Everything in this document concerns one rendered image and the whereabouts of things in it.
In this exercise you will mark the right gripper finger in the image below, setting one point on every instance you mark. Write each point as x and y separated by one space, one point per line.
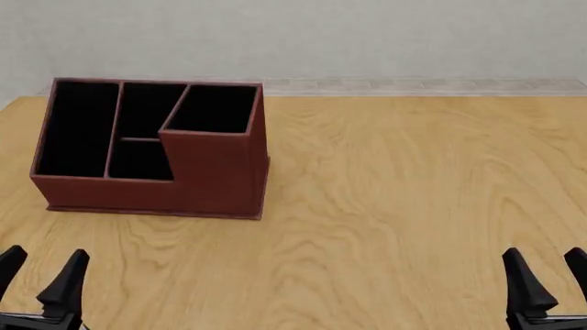
579 263
527 288

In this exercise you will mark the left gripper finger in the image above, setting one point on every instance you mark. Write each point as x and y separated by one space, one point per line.
9 264
65 288

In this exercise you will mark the red-brown desk caddy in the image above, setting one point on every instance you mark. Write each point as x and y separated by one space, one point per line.
215 172

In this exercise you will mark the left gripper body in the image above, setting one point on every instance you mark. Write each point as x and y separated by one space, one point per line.
32 322

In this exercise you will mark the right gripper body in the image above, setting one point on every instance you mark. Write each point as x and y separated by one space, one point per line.
550 323

